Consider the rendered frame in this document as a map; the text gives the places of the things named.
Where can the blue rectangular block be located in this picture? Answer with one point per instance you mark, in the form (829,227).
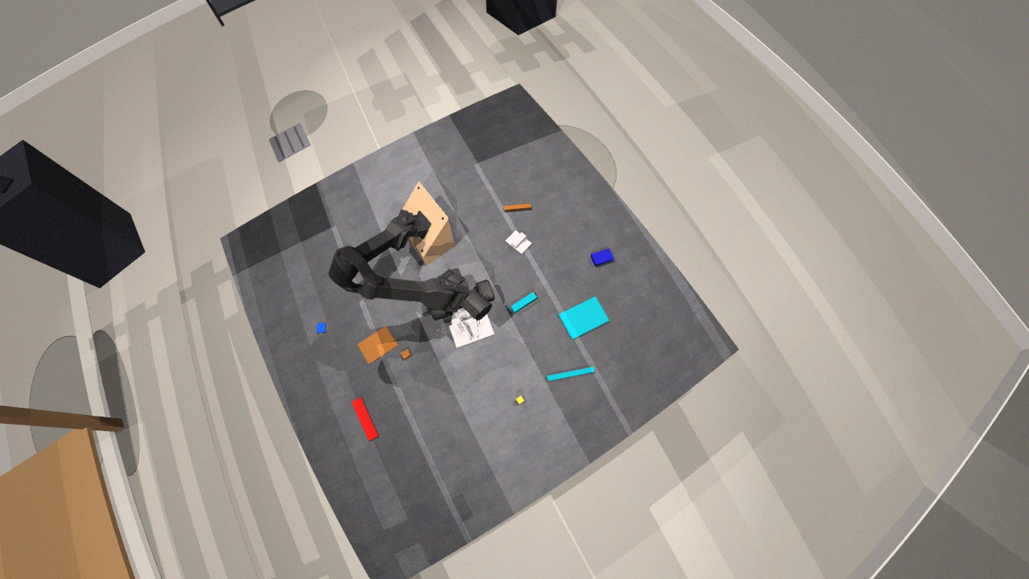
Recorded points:
(602,257)

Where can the red flat bar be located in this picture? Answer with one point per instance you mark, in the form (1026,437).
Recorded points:
(365,418)

